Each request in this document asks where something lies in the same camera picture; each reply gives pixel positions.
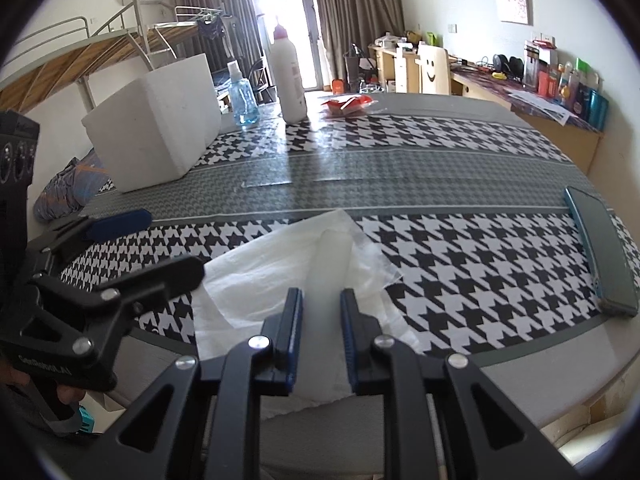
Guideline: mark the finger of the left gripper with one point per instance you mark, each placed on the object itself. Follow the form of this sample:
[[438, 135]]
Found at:
[[58, 248], [130, 284]]

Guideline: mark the red snack packet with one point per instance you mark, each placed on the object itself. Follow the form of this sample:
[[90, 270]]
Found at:
[[346, 106]]

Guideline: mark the blue spray bottle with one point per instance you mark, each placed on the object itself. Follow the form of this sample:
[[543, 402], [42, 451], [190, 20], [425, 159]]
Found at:
[[244, 106]]

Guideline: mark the houndstooth tablecloth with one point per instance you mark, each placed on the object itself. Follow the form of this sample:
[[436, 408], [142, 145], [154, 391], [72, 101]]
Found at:
[[446, 216]]

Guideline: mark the right brown curtain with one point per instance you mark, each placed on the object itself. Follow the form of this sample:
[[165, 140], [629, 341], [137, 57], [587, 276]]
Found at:
[[360, 22]]

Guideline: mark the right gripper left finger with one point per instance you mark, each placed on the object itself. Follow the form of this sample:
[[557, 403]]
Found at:
[[200, 419]]

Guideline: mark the smartphone teal case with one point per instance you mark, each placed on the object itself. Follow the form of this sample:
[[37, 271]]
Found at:
[[611, 274]]

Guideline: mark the black folding chair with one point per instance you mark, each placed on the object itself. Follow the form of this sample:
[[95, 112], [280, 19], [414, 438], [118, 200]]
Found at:
[[262, 87]]

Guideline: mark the orange container on floor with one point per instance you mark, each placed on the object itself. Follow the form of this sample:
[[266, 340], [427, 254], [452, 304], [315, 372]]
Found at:
[[337, 87]]

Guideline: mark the glass balcony door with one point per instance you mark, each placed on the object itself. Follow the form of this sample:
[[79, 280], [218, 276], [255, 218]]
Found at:
[[300, 20]]

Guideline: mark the white styrofoam box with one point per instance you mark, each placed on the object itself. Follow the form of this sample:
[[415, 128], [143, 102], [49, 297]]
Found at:
[[154, 130]]

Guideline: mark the white bottle red pump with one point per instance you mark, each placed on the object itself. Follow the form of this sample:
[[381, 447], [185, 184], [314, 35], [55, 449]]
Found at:
[[287, 77]]

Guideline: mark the wooden smiley face chair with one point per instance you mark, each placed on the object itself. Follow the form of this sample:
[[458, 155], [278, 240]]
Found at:
[[434, 70]]

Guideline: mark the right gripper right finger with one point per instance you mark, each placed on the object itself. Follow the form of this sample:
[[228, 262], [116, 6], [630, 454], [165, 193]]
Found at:
[[443, 418]]

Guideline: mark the metal bunk bed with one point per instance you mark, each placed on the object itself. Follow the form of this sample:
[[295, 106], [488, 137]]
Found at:
[[70, 51]]

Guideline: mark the left brown curtain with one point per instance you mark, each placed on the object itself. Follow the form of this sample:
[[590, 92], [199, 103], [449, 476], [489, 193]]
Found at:
[[237, 37]]

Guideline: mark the white plastic bag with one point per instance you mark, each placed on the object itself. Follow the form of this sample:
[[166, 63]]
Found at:
[[300, 289]]

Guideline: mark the blue plaid quilt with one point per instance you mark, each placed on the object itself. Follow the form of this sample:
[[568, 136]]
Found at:
[[71, 189]]

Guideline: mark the wooden desk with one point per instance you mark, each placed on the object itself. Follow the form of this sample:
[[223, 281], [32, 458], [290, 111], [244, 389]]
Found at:
[[578, 140]]

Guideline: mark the paper sheets on desk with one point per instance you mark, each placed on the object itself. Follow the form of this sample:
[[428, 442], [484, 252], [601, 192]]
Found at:
[[558, 113]]

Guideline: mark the brown curtain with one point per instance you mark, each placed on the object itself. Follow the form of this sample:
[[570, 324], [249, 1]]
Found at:
[[360, 22], [237, 37]]

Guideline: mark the cartoon wall picture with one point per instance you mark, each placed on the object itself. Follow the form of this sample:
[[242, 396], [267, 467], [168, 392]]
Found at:
[[513, 11]]

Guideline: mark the teal bottle on desk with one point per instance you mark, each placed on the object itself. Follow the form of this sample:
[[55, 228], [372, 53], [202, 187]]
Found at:
[[598, 110]]

